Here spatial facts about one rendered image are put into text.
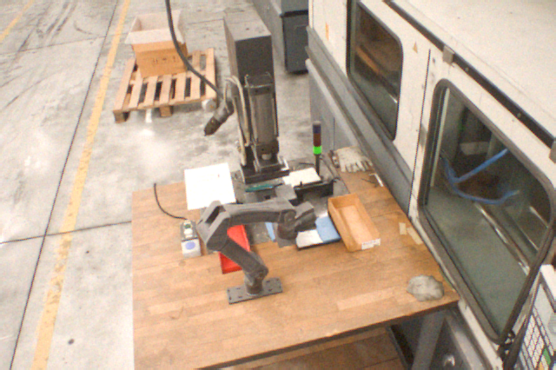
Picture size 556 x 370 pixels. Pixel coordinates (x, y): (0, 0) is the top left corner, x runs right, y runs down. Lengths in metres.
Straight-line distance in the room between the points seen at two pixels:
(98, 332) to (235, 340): 1.47
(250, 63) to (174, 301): 0.89
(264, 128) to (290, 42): 3.25
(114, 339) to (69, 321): 0.33
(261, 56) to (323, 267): 0.80
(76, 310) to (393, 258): 2.00
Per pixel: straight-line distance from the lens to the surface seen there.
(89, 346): 2.92
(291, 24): 4.86
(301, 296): 1.70
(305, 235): 1.87
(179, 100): 4.60
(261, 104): 1.67
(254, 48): 1.67
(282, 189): 1.98
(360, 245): 1.83
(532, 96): 1.28
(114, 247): 3.38
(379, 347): 2.40
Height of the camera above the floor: 2.25
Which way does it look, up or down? 39 degrees down
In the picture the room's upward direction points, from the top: 5 degrees counter-clockwise
